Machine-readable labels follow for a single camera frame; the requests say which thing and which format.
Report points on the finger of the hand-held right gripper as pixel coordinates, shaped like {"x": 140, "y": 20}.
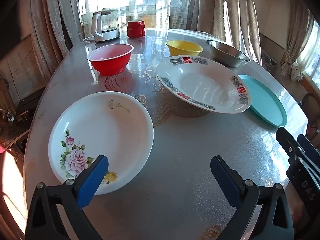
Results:
{"x": 287, "y": 143}
{"x": 310, "y": 148}

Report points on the stainless steel bowl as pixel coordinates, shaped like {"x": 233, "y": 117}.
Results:
{"x": 225, "y": 52}

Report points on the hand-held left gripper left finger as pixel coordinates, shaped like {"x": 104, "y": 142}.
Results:
{"x": 92, "y": 180}

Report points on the person's right forearm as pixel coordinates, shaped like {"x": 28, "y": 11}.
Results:
{"x": 297, "y": 210}

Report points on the white rose print plate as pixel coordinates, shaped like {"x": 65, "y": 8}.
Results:
{"x": 105, "y": 130}

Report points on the grey velvet curtain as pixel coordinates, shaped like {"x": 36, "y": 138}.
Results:
{"x": 50, "y": 17}

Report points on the white phoenix pattern plate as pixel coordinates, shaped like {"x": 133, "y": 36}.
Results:
{"x": 200, "y": 85}

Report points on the red mug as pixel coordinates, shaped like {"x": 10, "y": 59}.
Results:
{"x": 135, "y": 30}

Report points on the dark low cabinet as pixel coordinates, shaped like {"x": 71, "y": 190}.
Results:
{"x": 30, "y": 105}

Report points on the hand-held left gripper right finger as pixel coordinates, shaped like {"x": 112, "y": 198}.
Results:
{"x": 225, "y": 180}

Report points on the white power adapter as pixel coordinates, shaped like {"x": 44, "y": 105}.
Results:
{"x": 10, "y": 117}

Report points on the wooden chair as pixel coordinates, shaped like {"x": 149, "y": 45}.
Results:
{"x": 310, "y": 110}

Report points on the yellow plastic bowl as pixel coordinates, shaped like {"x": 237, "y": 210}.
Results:
{"x": 183, "y": 47}

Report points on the tied beige curtain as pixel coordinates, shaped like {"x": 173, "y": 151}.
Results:
{"x": 297, "y": 42}

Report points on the teal plastic plate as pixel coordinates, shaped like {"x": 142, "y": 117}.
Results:
{"x": 265, "y": 102}

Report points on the wooden sill window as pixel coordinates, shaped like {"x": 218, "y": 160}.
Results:
{"x": 312, "y": 55}

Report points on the patterned cushion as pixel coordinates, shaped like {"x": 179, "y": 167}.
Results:
{"x": 268, "y": 58}

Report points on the sheer mesh curtain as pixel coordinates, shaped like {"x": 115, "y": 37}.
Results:
{"x": 180, "y": 7}

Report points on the beige patterned curtain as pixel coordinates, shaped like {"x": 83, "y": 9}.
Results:
{"x": 225, "y": 12}

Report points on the white glass electric kettle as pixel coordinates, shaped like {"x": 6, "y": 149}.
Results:
{"x": 100, "y": 32}

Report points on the red plastic bowl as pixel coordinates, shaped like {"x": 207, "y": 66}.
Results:
{"x": 110, "y": 65}

